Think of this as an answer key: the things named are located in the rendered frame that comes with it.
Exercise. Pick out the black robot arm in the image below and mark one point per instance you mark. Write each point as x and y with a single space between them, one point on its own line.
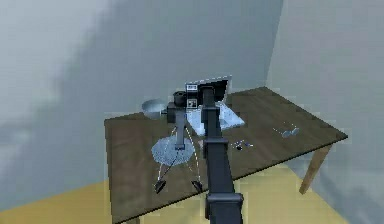
218 166

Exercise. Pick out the brown wooden table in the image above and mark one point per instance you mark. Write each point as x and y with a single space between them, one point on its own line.
273 110

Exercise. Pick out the grey bowl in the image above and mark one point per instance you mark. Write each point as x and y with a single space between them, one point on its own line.
152 107

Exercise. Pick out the grey eyeglasses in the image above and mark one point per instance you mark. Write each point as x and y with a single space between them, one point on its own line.
289 132

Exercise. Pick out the blue-grey round plate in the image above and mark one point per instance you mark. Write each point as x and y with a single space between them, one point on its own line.
164 151

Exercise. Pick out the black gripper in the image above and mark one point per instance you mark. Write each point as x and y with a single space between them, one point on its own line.
176 113

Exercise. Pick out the silver open laptop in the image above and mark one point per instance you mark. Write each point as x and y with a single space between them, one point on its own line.
230 117

